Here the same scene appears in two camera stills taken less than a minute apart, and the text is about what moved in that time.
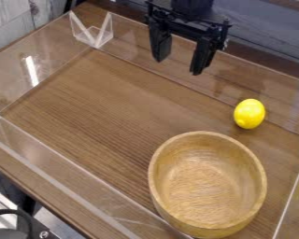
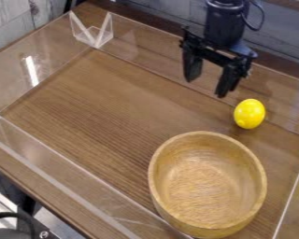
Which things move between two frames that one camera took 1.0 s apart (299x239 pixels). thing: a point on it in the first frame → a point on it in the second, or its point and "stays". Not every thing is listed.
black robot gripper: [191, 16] → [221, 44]
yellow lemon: [249, 113] stays
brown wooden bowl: [207, 184] stays
